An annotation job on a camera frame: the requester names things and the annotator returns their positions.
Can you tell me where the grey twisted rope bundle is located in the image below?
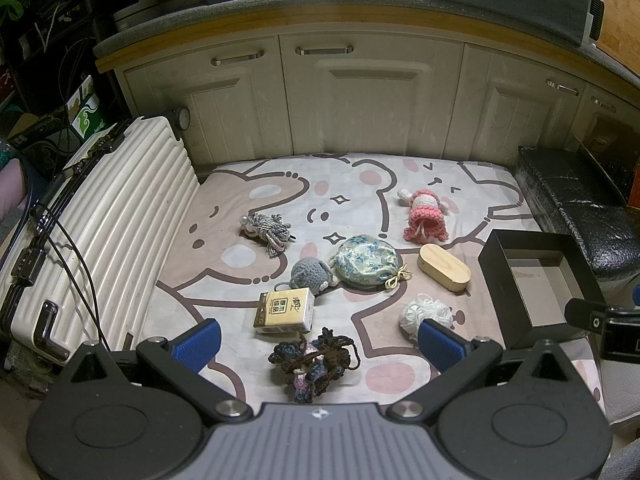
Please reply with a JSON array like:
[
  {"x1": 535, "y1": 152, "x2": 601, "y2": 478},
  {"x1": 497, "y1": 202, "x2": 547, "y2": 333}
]
[{"x1": 238, "y1": 211, "x2": 296, "y2": 259}]

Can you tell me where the green white box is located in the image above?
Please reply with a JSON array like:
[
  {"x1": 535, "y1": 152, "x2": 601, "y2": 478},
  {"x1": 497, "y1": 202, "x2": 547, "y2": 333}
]
[{"x1": 66, "y1": 75, "x2": 105, "y2": 139}]

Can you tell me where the oval wooden box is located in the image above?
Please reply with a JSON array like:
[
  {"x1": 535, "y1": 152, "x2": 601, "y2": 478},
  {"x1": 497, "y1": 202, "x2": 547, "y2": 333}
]
[{"x1": 418, "y1": 244, "x2": 472, "y2": 292}]

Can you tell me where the grey crochet mouse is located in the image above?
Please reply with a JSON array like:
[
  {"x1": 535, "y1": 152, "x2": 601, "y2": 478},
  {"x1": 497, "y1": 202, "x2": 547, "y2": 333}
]
[{"x1": 288, "y1": 257, "x2": 338, "y2": 296}]

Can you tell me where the cartoon bear bed sheet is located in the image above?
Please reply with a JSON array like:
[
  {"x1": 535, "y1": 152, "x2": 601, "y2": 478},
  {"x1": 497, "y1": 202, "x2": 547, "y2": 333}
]
[{"x1": 141, "y1": 152, "x2": 606, "y2": 406}]

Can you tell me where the yellow tissue pack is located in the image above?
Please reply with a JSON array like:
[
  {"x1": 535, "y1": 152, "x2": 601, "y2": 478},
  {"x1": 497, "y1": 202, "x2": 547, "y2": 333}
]
[{"x1": 253, "y1": 287, "x2": 314, "y2": 335}]

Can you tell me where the black cable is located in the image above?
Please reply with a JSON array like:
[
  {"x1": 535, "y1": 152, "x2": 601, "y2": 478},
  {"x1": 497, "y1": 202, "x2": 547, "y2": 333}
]
[{"x1": 14, "y1": 152, "x2": 114, "y2": 354}]

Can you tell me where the blue floral silk pouch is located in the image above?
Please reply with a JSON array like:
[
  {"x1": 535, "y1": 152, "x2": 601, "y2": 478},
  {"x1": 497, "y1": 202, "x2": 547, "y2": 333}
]
[{"x1": 330, "y1": 234, "x2": 412, "y2": 290}]

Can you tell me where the cream cabinet front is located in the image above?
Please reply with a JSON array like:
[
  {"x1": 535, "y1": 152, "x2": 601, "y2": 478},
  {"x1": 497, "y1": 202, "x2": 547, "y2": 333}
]
[{"x1": 96, "y1": 4, "x2": 639, "y2": 169}]

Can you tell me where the cream ribbed suitcase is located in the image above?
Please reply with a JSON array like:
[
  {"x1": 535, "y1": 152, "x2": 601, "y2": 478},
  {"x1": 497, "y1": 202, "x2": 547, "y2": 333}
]
[{"x1": 1, "y1": 116, "x2": 198, "y2": 364}]

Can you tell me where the black gift box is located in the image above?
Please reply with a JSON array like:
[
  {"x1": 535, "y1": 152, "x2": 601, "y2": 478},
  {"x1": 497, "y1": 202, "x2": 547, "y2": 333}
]
[{"x1": 478, "y1": 230, "x2": 604, "y2": 350}]

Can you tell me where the suitcase wheel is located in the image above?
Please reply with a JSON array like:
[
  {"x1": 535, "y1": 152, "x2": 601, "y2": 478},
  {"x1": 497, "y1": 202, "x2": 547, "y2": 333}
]
[{"x1": 171, "y1": 106, "x2": 191, "y2": 131}]

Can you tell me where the pink white crochet doll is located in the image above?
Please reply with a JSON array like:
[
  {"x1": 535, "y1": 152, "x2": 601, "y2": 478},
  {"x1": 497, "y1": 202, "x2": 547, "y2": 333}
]
[{"x1": 397, "y1": 188, "x2": 449, "y2": 244}]

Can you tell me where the white yarn pom-pom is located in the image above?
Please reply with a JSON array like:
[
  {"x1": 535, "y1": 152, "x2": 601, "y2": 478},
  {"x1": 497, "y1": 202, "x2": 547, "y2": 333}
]
[{"x1": 398, "y1": 294, "x2": 454, "y2": 342}]

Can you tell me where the dark brown crochet bundle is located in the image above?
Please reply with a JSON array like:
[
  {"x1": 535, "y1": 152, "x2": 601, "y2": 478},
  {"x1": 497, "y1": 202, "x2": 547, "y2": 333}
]
[{"x1": 268, "y1": 327, "x2": 361, "y2": 404}]

